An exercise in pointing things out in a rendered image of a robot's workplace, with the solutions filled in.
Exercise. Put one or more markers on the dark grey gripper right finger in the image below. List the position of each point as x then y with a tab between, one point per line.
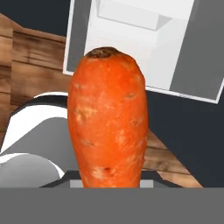
151	178

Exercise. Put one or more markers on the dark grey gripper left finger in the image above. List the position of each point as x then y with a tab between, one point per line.
71	178

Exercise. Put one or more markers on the orange carrot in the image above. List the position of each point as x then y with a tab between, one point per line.
108	116

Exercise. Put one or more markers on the white fridge drawer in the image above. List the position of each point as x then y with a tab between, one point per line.
131	32

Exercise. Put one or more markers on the white and black round object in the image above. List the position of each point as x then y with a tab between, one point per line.
35	137

